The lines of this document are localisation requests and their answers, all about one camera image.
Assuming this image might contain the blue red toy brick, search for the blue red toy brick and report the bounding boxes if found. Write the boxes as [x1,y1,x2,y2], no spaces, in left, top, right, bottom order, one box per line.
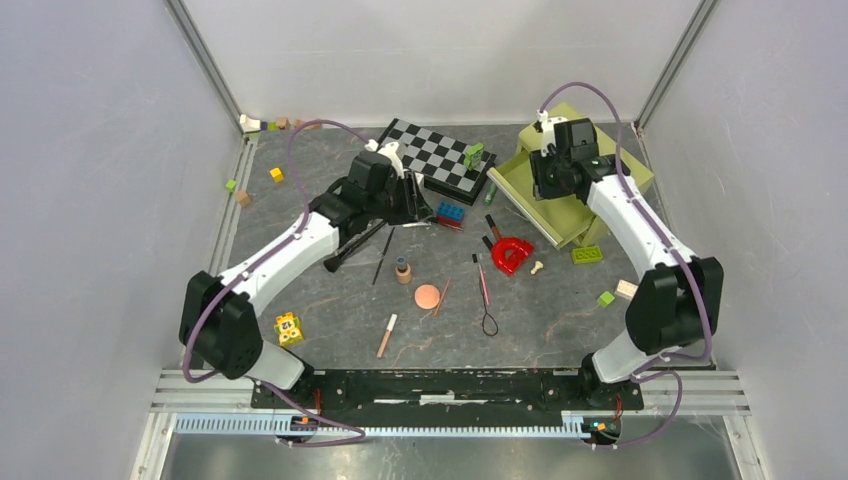
[436,202,465,227]

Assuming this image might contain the black white chessboard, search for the black white chessboard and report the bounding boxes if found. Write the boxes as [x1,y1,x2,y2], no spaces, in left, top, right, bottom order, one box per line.
[377,118,496,205]

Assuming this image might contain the clear plastic wrapper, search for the clear plastic wrapper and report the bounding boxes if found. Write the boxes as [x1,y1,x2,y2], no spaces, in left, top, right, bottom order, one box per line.
[341,237,382,269]

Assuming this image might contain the wooden blocks in corner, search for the wooden blocks in corner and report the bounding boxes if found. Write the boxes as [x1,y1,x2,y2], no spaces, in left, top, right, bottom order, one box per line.
[238,113,322,135]

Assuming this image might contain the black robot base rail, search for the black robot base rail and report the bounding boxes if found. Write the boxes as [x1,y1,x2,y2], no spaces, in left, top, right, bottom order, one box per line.
[287,368,644,428]

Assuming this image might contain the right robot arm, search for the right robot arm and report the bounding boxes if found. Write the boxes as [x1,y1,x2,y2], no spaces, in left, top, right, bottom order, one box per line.
[529,111,723,408]

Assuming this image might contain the thin pink lip pencil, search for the thin pink lip pencil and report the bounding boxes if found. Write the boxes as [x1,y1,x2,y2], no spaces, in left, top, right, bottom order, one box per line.
[433,277,451,317]

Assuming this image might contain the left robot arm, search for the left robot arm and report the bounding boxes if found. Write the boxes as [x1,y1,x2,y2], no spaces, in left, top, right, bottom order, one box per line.
[178,147,432,408]

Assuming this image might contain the red toy magnet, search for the red toy magnet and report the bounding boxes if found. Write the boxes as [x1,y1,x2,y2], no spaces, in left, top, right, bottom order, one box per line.
[490,237,535,276]

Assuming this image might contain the yellow number toy block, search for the yellow number toy block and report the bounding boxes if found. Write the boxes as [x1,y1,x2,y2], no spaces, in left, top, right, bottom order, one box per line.
[274,312,304,347]

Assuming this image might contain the small wooden cube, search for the small wooden cube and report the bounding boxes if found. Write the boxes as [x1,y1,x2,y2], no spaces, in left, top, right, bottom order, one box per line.
[234,190,252,207]

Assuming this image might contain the brown lip gloss tube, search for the brown lip gloss tube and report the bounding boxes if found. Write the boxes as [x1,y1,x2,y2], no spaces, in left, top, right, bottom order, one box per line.
[485,214,502,242]

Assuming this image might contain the foundation bottle with grey cap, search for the foundation bottle with grey cap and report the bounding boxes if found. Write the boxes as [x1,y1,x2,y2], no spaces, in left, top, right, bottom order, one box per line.
[395,257,412,285]

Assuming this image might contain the green toy figure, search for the green toy figure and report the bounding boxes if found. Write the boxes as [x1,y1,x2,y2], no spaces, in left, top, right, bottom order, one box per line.
[463,143,484,171]

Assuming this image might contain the black wire loop tool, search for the black wire loop tool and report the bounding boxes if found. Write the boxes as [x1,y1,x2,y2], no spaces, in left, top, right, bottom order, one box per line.
[481,305,499,337]

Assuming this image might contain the small yellow cube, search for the small yellow cube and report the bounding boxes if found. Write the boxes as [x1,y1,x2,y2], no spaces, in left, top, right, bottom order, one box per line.
[269,167,285,183]

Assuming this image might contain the small green block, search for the small green block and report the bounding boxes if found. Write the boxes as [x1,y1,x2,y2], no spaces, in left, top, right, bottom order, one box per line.
[597,291,616,308]

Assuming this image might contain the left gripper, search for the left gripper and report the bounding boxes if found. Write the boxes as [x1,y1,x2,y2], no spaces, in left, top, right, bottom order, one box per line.
[365,170,433,226]

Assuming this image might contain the round peach powder puff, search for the round peach powder puff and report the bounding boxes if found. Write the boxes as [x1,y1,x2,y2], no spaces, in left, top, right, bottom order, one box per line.
[414,284,441,310]

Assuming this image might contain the lime green toy brick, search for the lime green toy brick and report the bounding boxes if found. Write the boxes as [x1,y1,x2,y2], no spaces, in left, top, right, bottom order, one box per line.
[570,245,603,265]

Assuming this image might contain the cream toy brick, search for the cream toy brick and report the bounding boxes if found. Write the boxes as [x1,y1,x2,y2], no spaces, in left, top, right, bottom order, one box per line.
[615,280,638,301]

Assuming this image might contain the large black powder brush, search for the large black powder brush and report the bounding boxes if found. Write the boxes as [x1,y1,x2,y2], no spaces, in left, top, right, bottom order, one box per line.
[323,220,387,273]

